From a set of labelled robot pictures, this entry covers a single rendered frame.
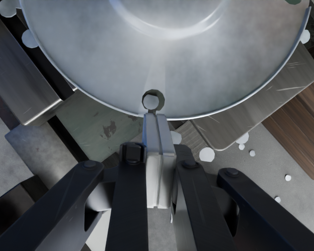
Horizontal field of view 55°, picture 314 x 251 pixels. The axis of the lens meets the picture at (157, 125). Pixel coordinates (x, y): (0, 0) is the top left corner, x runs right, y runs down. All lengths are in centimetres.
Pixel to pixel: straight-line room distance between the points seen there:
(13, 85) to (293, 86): 31
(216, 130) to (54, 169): 24
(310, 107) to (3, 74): 70
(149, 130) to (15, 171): 100
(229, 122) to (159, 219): 85
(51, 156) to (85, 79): 18
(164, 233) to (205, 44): 91
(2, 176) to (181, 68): 95
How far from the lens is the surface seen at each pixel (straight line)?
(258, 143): 117
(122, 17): 31
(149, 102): 43
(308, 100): 85
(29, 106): 39
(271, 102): 33
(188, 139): 93
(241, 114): 31
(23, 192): 40
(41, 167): 45
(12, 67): 40
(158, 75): 30
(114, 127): 43
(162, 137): 16
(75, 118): 44
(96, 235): 48
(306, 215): 129
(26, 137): 46
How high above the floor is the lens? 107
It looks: 85 degrees down
